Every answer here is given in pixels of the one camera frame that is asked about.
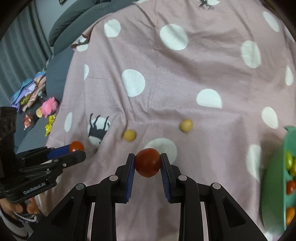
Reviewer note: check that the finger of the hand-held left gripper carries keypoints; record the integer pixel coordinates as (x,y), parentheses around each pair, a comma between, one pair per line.
(59,151)
(71,158)

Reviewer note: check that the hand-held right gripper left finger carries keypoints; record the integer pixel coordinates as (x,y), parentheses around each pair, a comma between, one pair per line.
(130,178)

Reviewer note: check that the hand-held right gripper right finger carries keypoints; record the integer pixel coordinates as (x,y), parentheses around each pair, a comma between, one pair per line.
(166,178)

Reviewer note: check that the red cherry tomato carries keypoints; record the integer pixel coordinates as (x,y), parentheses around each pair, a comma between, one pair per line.
(77,146)
(291,187)
(148,162)

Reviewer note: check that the green plastic bowl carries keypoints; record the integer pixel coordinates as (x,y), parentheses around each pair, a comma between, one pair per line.
(272,185)

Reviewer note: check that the green mandarin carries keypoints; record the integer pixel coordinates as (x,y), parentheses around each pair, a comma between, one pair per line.
(288,160)
(294,168)

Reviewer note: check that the orange mandarin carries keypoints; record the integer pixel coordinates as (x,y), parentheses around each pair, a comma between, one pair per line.
(290,215)

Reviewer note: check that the person's left forearm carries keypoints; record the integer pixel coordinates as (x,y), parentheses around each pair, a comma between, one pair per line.
(13,229)

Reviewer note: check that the person's left hand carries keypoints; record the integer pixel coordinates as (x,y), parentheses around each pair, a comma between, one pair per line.
(31,208)

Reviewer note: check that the yellow snack packet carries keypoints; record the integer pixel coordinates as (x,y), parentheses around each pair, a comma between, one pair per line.
(49,125)

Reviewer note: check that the red snack packet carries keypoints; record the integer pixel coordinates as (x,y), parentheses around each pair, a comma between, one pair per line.
(28,120)

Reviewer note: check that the beige longan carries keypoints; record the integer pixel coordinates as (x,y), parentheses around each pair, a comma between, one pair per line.
(186,125)
(129,135)

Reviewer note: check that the yellow cup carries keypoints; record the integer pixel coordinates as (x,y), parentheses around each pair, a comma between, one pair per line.
(39,113)

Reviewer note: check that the pink plush toy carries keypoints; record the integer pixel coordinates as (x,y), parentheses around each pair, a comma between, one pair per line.
(49,106)

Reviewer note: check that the pile of colourful cloths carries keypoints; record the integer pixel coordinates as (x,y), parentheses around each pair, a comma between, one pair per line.
(30,90)

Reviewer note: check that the clear plastic bottle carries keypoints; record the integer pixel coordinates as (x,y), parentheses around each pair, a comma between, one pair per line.
(41,96)

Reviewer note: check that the grey sofa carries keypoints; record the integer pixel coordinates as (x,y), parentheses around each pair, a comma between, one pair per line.
(56,74)

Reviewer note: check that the pink polka-dot blanket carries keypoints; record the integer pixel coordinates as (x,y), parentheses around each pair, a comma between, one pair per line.
(185,76)

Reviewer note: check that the grey sofa cushion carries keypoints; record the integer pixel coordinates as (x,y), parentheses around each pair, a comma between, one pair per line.
(69,20)

